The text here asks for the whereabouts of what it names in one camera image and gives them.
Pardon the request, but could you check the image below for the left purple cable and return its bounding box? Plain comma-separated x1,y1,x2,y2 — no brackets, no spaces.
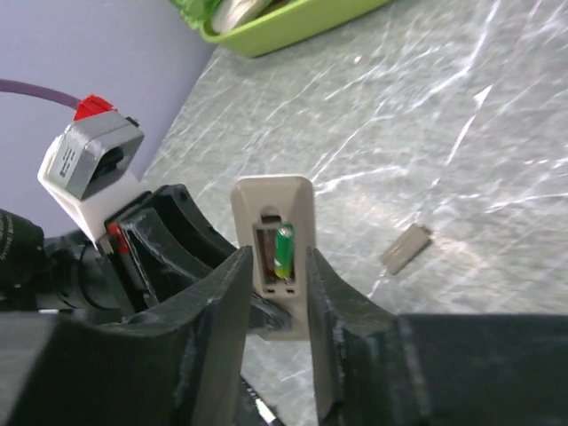
0,77,85,109

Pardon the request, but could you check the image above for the green lettuce leaf left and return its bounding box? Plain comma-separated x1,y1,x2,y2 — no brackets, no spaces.
170,0,222,29

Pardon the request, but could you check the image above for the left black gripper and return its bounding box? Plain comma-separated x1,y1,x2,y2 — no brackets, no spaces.
43,184,296,340

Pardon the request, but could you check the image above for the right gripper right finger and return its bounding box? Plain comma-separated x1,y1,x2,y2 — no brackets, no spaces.
306,248,567,425

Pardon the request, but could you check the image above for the beige battery compartment cover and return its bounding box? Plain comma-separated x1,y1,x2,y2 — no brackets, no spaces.
380,224,432,275

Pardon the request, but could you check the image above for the green battery table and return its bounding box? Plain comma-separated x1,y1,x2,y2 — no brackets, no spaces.
274,224,295,280

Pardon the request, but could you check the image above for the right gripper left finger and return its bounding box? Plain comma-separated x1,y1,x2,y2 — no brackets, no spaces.
1,247,253,425

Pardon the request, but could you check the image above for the green plastic basket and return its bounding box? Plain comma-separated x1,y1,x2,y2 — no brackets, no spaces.
201,0,386,58

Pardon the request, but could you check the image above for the beige remote control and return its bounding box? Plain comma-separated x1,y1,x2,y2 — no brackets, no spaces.
231,175,316,341

